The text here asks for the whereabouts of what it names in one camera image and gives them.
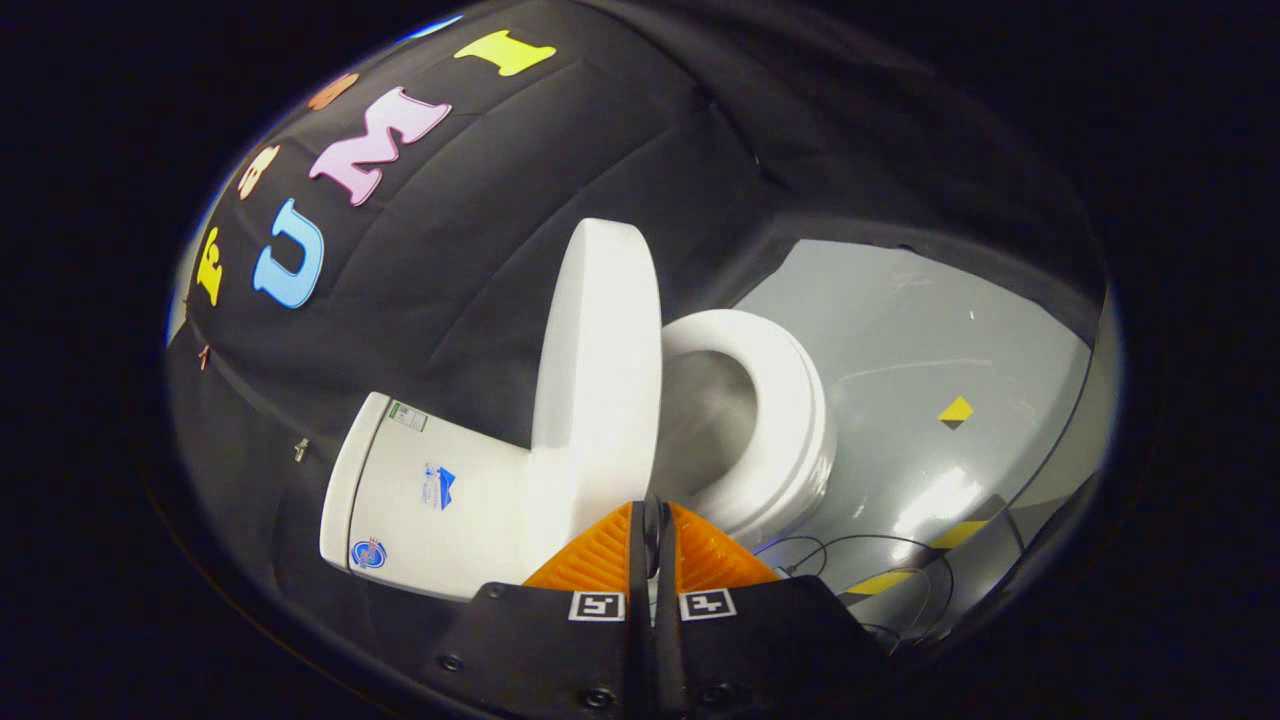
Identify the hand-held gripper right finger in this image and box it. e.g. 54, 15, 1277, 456
655, 500, 898, 720

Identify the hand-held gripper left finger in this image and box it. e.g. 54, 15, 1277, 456
420, 497, 658, 720

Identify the white toilet lid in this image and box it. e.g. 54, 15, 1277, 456
526, 218, 664, 566

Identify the white toilet body with tank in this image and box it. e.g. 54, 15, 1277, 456
319, 345, 839, 603

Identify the white toilet seat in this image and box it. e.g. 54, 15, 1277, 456
660, 308, 839, 546

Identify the yellow black hazard tape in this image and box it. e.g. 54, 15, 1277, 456
843, 519, 993, 599

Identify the black backdrop cloth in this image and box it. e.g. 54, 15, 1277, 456
165, 0, 1106, 691

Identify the thin black cable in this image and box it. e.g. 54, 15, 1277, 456
755, 533, 956, 643

